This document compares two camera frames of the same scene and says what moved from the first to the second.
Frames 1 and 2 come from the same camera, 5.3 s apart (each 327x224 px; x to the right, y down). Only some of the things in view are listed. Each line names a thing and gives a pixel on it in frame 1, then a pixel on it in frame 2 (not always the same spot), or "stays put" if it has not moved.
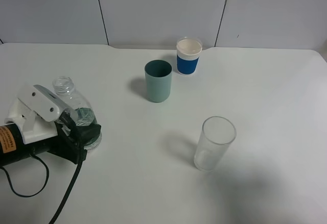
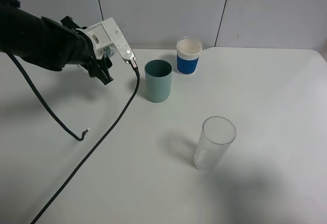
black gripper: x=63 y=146 -> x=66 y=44
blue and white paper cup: x=189 y=49 stays put
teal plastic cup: x=158 y=73 stays put
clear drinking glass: x=217 y=133 stays put
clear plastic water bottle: x=80 y=109 -> x=110 y=50
